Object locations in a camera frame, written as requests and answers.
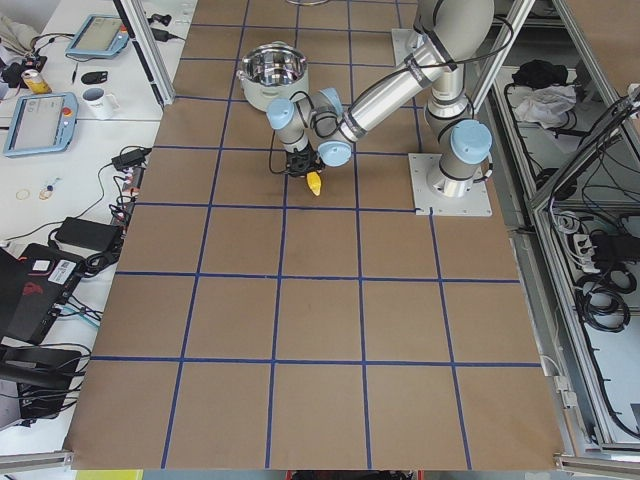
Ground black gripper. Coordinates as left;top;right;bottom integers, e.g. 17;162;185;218
285;147;320;177

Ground yellow corn cob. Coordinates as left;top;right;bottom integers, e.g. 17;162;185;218
306;171;322;196

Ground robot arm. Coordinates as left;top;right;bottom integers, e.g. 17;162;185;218
266;1;494;198

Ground pale green electric pot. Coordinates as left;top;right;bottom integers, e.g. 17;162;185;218
236;41;309;111

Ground small black charger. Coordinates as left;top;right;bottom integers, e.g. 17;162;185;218
111;147;152;171

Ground white mug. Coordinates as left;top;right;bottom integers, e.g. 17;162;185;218
82;87;120;120

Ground black round case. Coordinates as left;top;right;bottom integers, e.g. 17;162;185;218
81;71;109;85

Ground black power brick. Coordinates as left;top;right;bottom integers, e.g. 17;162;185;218
55;217;122;252

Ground upper blue teach pendant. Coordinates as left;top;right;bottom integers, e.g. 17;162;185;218
65;14;129;59

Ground blue teach pendant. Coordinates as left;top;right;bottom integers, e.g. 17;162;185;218
3;92;78;158
65;14;129;59

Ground black cloth bundle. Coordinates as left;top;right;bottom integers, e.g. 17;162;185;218
512;59;568;89

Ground white crumpled cloth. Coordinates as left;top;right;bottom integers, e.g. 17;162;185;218
514;85;577;128

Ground lower blue teach pendant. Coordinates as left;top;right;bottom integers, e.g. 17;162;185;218
3;92;78;158

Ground black laptop with sticker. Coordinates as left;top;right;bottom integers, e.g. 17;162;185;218
1;243;85;345

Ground black docking station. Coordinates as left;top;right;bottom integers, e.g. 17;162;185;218
1;344;91;427

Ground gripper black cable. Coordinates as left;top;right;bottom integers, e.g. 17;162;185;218
267;89;321;176

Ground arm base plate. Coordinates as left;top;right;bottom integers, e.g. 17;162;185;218
391;28;424;66
408;153;492;217

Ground coiled black cables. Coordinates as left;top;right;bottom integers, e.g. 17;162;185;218
574;272;634;334

